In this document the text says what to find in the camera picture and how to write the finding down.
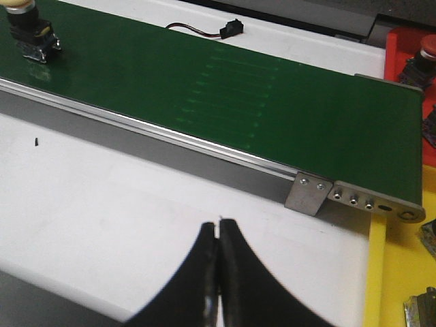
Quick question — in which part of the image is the black sensor with cable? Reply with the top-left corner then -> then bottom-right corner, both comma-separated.
166,19 -> 244,40

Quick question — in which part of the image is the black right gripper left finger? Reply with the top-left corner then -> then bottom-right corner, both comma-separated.
124,222 -> 218,326

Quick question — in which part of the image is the red plastic tray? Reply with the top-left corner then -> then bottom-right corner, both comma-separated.
384,27 -> 435,167

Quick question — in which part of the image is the aluminium conveyor frame rail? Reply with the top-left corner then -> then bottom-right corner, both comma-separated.
1,79 -> 426,223

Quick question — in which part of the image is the yellow plastic tray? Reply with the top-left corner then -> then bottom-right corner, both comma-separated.
362,166 -> 435,326

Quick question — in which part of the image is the green conveyor belt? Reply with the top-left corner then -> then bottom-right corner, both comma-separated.
1,1 -> 422,204

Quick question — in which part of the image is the yellow mushroom push button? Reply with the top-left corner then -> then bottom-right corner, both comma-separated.
403,287 -> 435,327
1,0 -> 62,63
418,220 -> 436,259

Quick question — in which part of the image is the right metal conveyor leg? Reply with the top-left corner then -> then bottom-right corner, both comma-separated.
284,172 -> 333,216

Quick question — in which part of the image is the red mushroom push button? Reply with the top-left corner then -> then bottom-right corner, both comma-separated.
399,34 -> 435,90
422,104 -> 436,148

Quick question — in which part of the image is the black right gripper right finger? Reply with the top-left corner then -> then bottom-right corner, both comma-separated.
219,219 -> 331,326

